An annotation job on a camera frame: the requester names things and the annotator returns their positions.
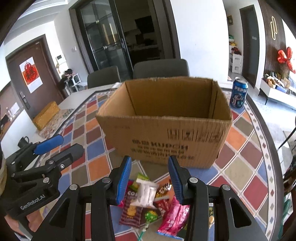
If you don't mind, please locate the large pink snack bag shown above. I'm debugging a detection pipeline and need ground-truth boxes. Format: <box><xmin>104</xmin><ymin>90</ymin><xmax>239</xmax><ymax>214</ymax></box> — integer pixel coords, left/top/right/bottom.
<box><xmin>157</xmin><ymin>196</ymin><xmax>190</xmax><ymax>240</ymax></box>

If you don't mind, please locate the Costa cookie packet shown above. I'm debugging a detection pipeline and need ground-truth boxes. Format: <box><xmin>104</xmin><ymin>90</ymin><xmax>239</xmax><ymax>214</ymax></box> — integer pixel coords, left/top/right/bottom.
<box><xmin>119</xmin><ymin>187</ymin><xmax>142</xmax><ymax>228</ymax></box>

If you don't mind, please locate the red candy bar wrapper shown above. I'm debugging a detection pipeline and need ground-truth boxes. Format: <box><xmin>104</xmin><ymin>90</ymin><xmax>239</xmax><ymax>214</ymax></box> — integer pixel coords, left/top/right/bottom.
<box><xmin>154</xmin><ymin>196</ymin><xmax>170</xmax><ymax>216</ymax></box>

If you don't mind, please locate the green lollipop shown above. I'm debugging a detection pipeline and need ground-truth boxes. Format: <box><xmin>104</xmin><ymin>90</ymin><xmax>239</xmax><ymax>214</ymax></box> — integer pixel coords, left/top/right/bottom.
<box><xmin>137</xmin><ymin>210</ymin><xmax>158</xmax><ymax>241</ymax></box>

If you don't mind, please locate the white snack packet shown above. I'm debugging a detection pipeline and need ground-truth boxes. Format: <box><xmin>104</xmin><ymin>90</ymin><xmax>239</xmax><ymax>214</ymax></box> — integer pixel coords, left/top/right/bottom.
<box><xmin>130</xmin><ymin>181</ymin><xmax>159</xmax><ymax>209</ymax></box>

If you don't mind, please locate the dark green chips bag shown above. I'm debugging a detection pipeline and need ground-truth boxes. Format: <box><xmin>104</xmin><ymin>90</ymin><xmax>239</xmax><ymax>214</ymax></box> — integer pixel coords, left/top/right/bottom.
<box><xmin>209</xmin><ymin>203</ymin><xmax>214</xmax><ymax>228</ymax></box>

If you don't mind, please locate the pink snack packet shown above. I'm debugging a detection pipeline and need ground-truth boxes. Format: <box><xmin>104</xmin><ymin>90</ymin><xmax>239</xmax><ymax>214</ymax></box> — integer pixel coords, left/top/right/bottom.
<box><xmin>118</xmin><ymin>186</ymin><xmax>127</xmax><ymax>208</ymax></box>

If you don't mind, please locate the small green snack packet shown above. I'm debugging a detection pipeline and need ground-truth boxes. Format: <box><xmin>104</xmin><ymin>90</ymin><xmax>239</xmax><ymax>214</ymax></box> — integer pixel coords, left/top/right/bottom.
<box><xmin>129</xmin><ymin>173</ymin><xmax>149</xmax><ymax>192</ymax></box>

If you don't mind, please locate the person left hand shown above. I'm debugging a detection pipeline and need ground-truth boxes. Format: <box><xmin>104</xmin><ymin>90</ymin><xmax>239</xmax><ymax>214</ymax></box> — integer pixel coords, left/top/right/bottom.
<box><xmin>4</xmin><ymin>210</ymin><xmax>43</xmax><ymax>236</ymax></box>

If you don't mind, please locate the black mug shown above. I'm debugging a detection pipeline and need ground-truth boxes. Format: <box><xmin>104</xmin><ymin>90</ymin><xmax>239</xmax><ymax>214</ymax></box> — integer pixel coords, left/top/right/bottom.
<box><xmin>18</xmin><ymin>136</ymin><xmax>30</xmax><ymax>148</ymax></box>

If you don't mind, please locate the yellow woven tissue box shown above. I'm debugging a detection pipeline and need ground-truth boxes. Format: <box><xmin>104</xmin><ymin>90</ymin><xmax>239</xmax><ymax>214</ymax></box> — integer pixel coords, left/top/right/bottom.
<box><xmin>33</xmin><ymin>101</ymin><xmax>60</xmax><ymax>131</ymax></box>

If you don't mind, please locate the colourful diamond pattern mat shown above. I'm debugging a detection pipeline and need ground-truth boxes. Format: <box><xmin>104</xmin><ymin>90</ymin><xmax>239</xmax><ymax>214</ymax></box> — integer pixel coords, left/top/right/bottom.
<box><xmin>34</xmin><ymin>89</ymin><xmax>282</xmax><ymax>241</ymax></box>

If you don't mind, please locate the red gold wrapped candy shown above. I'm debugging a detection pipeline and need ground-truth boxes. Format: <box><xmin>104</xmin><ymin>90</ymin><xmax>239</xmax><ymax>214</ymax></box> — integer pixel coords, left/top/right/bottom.
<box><xmin>154</xmin><ymin>180</ymin><xmax>172</xmax><ymax>200</ymax></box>

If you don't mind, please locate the red fu door poster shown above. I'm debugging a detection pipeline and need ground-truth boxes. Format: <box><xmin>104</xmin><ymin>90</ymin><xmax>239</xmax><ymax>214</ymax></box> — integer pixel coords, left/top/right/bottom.
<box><xmin>19</xmin><ymin>57</ymin><xmax>43</xmax><ymax>93</ymax></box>

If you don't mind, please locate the grey dining chair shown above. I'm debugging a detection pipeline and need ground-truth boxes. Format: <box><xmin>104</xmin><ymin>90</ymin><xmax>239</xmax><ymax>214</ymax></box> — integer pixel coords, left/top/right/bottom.
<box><xmin>87</xmin><ymin>66</ymin><xmax>121</xmax><ymax>89</ymax></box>
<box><xmin>133</xmin><ymin>59</ymin><xmax>190</xmax><ymax>79</ymax></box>

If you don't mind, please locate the brown cardboard box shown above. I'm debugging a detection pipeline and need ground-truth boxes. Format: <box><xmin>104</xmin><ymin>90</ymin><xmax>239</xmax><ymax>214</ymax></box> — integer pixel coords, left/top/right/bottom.
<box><xmin>96</xmin><ymin>76</ymin><xmax>233</xmax><ymax>169</ymax></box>

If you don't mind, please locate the white low tv cabinet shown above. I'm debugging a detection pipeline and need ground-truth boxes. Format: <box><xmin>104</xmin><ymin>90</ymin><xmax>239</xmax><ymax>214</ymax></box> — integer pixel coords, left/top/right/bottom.
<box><xmin>258</xmin><ymin>79</ymin><xmax>296</xmax><ymax>109</ymax></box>

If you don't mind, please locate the black glass sliding door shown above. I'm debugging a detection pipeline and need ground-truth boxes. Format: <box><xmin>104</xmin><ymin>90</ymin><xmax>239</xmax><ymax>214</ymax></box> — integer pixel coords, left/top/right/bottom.
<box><xmin>69</xmin><ymin>1</ymin><xmax>180</xmax><ymax>80</ymax></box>

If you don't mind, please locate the blue Pepsi can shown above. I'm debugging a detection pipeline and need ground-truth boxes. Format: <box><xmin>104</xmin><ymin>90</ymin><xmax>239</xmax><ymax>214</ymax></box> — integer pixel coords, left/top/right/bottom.
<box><xmin>230</xmin><ymin>77</ymin><xmax>248</xmax><ymax>108</ymax></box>

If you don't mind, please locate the white storage shelf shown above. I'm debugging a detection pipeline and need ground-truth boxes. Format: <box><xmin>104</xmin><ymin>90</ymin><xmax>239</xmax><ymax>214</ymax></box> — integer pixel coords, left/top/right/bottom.
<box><xmin>229</xmin><ymin>34</ymin><xmax>242</xmax><ymax>74</ymax></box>

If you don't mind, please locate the red bow decoration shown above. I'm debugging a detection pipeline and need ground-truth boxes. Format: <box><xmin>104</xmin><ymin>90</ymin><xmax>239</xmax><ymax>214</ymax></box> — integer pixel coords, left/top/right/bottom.
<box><xmin>277</xmin><ymin>47</ymin><xmax>295</xmax><ymax>74</ymax></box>

